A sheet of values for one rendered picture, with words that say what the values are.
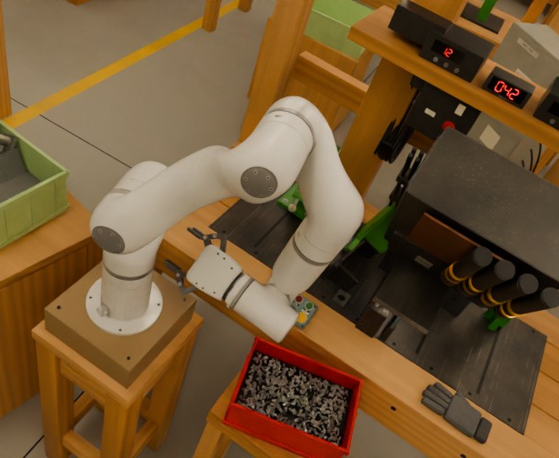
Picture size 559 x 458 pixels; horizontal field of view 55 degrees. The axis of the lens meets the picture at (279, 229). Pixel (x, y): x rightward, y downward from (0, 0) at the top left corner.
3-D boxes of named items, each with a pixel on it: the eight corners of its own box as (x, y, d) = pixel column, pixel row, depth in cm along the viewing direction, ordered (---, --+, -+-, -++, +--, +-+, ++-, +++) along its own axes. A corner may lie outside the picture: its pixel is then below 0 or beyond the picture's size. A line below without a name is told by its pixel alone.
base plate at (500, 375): (520, 438, 152) (524, 435, 151) (206, 230, 174) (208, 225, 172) (544, 339, 181) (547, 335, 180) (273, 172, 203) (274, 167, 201)
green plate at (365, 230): (368, 264, 158) (415, 228, 143) (348, 244, 159) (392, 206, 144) (384, 243, 166) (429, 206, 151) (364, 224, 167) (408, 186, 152)
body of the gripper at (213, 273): (226, 305, 127) (189, 277, 129) (252, 270, 127) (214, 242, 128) (220, 308, 120) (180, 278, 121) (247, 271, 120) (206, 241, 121)
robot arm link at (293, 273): (322, 199, 112) (268, 276, 134) (285, 242, 101) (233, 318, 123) (357, 225, 111) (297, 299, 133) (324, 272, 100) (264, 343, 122)
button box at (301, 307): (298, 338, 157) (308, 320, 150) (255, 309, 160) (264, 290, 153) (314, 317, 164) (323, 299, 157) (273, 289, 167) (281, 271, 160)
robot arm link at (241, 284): (234, 309, 128) (224, 302, 128) (257, 278, 127) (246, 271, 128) (228, 313, 119) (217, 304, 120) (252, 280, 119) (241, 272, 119)
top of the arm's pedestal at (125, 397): (127, 409, 135) (128, 402, 132) (31, 338, 141) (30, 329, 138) (202, 325, 157) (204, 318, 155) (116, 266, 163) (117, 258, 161)
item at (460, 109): (454, 153, 155) (482, 110, 145) (403, 124, 159) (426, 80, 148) (465, 135, 164) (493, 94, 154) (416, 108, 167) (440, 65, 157)
